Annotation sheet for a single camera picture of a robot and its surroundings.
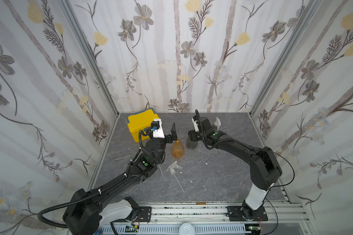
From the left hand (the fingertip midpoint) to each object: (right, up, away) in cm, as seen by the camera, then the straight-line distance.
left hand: (166, 123), depth 71 cm
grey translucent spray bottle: (+30, -3, +24) cm, 39 cm away
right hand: (+16, -3, +18) cm, 24 cm away
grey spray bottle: (+14, -15, +28) cm, 35 cm away
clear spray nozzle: (+31, 0, +18) cm, 35 cm away
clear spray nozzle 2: (+2, -28, +19) cm, 34 cm away
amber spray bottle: (+5, -18, +26) cm, 32 cm away
